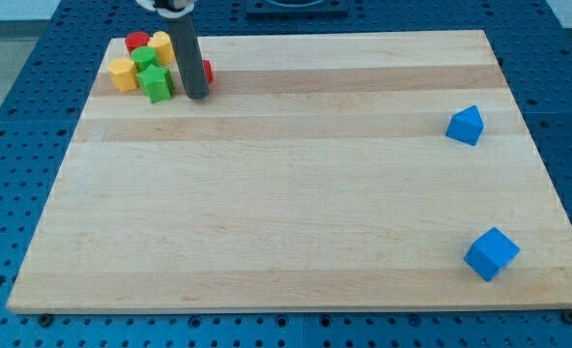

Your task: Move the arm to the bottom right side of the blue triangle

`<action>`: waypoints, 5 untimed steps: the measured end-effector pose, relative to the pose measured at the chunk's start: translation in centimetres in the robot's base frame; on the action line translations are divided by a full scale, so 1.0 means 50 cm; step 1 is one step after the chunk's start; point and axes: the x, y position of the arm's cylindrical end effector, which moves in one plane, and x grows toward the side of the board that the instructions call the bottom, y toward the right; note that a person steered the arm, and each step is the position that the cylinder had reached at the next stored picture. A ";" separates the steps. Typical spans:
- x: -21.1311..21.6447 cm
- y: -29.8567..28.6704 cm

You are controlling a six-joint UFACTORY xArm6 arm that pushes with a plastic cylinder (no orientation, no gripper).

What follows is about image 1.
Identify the green cylinder block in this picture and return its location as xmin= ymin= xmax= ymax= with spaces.
xmin=130 ymin=46 xmax=159 ymax=73

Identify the yellow hexagon block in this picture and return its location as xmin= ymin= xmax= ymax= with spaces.
xmin=107 ymin=57 xmax=139 ymax=92

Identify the red cylinder block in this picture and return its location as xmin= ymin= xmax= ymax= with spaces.
xmin=125 ymin=31 xmax=150 ymax=54

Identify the wooden board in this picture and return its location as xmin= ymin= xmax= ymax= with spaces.
xmin=7 ymin=30 xmax=572 ymax=314

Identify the blue cube block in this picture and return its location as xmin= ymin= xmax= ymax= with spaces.
xmin=463 ymin=227 xmax=520 ymax=281

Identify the white arm mount ring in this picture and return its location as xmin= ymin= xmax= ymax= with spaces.
xmin=135 ymin=0 xmax=198 ymax=19

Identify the green star block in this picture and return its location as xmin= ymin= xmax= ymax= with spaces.
xmin=137 ymin=65 xmax=175 ymax=103

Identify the blue triangle block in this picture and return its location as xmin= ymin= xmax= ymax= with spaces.
xmin=445 ymin=105 xmax=484 ymax=146

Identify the yellow rounded block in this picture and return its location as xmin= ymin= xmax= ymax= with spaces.
xmin=147 ymin=31 xmax=176 ymax=66

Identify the red block behind stick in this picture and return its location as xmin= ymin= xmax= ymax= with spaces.
xmin=203 ymin=60 xmax=215 ymax=85

